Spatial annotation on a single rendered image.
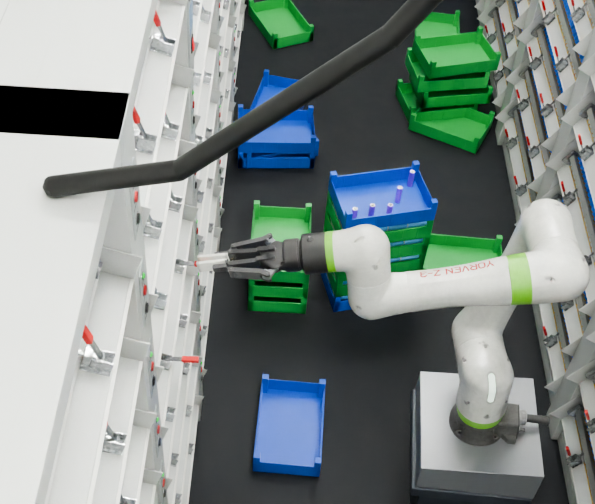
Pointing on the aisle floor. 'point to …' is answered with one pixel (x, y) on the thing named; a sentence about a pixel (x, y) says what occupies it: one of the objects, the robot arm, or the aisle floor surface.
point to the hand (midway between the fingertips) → (213, 262)
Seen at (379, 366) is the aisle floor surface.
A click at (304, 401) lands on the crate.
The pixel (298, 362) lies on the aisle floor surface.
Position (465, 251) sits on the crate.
